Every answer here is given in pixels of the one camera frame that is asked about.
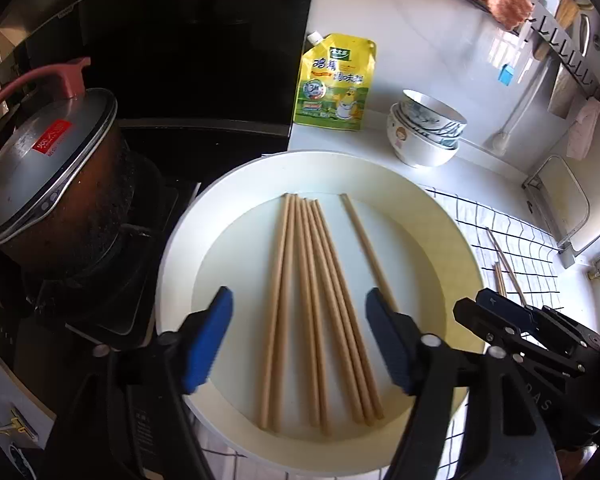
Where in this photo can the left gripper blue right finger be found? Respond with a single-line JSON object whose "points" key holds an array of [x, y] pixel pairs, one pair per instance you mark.
{"points": [[397, 336]]}

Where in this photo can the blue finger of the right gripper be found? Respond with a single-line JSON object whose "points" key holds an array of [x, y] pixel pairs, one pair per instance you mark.
{"points": [[488, 327], [516, 316]]}

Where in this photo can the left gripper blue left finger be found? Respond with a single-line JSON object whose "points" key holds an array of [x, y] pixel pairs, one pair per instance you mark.
{"points": [[202, 334]]}

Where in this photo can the wooden chopstick three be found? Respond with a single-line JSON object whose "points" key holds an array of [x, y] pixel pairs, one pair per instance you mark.
{"points": [[283, 307]]}

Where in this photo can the wooden chopstick two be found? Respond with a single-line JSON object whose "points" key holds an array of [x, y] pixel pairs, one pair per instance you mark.
{"points": [[277, 270]]}

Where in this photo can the wooden chopstick seven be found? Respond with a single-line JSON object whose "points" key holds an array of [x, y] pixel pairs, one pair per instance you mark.
{"points": [[369, 392]]}

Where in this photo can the wooden chopstick four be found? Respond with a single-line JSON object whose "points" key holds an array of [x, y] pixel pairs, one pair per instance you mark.
{"points": [[305, 294]]}

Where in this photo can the wooden chopstick five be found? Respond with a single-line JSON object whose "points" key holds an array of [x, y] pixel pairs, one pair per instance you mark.
{"points": [[320, 252]]}

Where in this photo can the wooden chopstick eight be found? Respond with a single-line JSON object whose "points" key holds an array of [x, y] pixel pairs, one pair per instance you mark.
{"points": [[370, 253]]}

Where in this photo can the wooden chopstick six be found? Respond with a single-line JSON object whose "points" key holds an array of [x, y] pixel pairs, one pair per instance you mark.
{"points": [[354, 357]]}

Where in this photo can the wooden chopstick nine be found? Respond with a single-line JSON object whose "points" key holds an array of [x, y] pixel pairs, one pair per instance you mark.
{"points": [[508, 267]]}

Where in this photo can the wooden chopstick ten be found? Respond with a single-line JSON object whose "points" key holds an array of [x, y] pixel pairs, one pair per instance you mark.
{"points": [[499, 279]]}

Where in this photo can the white black grid cloth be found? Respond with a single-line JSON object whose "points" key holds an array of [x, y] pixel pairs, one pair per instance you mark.
{"points": [[507, 252]]}

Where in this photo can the round cream tray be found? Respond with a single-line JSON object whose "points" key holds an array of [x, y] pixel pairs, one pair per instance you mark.
{"points": [[425, 258]]}

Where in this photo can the black gas stove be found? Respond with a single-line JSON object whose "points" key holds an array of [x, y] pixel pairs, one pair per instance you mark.
{"points": [[88, 269]]}

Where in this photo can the cutting board in rack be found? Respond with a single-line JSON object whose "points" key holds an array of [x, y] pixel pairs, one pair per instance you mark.
{"points": [[558, 198]]}

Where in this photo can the bottom white bowl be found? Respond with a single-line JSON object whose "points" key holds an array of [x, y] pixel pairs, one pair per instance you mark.
{"points": [[413, 148]]}

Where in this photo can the middle patterned bowl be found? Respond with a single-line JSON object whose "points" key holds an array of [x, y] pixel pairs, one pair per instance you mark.
{"points": [[447, 142]]}

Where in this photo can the patterned bowl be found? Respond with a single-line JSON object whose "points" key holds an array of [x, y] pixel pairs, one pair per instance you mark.
{"points": [[432, 114], [447, 142]]}

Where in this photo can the pink hanging rag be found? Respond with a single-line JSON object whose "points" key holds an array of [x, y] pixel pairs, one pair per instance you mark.
{"points": [[581, 131]]}

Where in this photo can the dark pot with lid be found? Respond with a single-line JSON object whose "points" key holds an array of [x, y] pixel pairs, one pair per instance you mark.
{"points": [[65, 174]]}

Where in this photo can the top patterned bowl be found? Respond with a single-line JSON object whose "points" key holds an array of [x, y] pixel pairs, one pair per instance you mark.
{"points": [[432, 114]]}

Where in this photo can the hanging metal cleaver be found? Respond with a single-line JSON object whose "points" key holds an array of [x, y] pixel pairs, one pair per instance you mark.
{"points": [[564, 90]]}

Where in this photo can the blue silicone brush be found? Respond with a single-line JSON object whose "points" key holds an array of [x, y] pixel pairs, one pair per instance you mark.
{"points": [[506, 75]]}

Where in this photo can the yellow seasoning pouch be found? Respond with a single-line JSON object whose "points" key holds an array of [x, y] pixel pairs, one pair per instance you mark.
{"points": [[334, 81]]}

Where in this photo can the white long-handled brush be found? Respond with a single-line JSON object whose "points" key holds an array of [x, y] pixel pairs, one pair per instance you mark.
{"points": [[500, 141]]}

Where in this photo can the metal hook rail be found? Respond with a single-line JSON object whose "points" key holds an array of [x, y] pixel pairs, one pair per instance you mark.
{"points": [[568, 31]]}

